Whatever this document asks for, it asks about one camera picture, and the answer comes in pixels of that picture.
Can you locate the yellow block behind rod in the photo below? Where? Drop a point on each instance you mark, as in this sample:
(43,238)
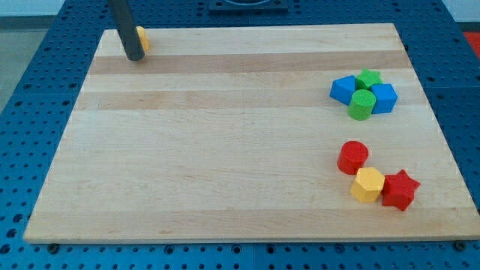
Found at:
(143,38)

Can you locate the blue pentagon block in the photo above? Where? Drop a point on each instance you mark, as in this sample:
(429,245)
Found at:
(386,98)

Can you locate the red star block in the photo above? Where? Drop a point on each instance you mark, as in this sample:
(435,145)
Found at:
(399,190)

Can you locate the blue cube block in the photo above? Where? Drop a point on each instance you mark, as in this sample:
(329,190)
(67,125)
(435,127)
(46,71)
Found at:
(342,89)

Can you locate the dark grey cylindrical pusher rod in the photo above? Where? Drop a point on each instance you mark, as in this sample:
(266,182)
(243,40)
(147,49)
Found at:
(127,29)

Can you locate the light wooden board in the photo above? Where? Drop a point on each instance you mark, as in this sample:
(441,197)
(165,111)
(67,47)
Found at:
(230,135)

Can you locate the yellow hexagon block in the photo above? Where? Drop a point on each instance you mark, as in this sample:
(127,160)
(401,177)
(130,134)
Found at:
(367,185)

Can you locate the red cylinder block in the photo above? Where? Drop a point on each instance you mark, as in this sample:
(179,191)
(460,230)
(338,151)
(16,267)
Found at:
(353,156)

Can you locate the green cylinder block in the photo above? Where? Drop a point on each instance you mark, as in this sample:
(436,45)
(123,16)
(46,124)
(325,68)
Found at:
(361,104)

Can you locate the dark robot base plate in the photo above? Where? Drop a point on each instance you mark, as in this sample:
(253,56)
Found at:
(222,6)

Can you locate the green star block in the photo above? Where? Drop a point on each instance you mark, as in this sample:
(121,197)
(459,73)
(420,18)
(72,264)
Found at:
(367,78)

